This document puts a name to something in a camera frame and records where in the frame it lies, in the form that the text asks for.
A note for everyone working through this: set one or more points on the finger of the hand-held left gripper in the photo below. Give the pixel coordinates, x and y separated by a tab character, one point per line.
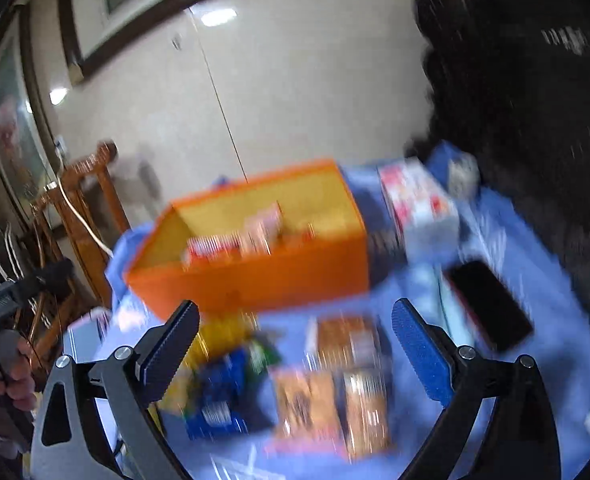
50	272

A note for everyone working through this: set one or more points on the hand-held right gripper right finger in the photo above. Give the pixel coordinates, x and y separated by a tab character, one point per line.
422	355

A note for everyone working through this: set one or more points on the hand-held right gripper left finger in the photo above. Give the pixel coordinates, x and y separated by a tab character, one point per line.
167	355

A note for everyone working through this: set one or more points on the yellow barcode jelly packet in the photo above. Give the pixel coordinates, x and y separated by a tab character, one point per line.
222	335

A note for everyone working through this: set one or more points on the blue snack packet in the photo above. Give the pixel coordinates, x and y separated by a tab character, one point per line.
220	395

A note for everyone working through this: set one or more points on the orange cookie packet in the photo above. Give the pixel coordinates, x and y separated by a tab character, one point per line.
367	407

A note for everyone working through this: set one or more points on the brown pastry packet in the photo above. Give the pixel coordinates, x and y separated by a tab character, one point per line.
347	340
305	402

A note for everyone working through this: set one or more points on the green snack packet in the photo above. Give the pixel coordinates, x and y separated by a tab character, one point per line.
264	355

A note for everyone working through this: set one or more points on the red round cake packet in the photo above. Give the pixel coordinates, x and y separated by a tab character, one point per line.
210	249

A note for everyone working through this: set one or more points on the orange cardboard box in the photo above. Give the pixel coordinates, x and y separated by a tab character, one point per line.
255	280

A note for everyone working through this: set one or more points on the red round cracker packet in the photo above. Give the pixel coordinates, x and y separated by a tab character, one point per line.
264	227

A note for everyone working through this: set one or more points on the person's left hand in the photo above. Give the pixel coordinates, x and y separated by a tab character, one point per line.
17	385

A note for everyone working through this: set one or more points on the folded blue striped cloth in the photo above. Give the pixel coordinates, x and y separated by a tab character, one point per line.
87	332

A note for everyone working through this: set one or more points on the carved wooden chair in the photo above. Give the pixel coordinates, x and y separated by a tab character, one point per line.
87	200

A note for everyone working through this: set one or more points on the black phone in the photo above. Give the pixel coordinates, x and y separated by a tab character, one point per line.
490	305

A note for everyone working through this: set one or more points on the blue printed tablecloth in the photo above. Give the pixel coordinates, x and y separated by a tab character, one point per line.
295	322

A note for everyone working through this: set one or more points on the pink floral tissue box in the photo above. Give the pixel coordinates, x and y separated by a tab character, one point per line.
417	210

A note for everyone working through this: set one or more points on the red flower framed painting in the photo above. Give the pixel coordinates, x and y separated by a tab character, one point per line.
10	125

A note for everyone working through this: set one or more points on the white drink can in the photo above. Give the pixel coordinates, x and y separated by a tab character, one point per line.
462	175

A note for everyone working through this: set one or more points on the dark carved wooden sofa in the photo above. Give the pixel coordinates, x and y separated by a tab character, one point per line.
525	110

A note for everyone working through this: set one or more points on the white wall socket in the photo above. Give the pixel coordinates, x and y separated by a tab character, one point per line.
61	146

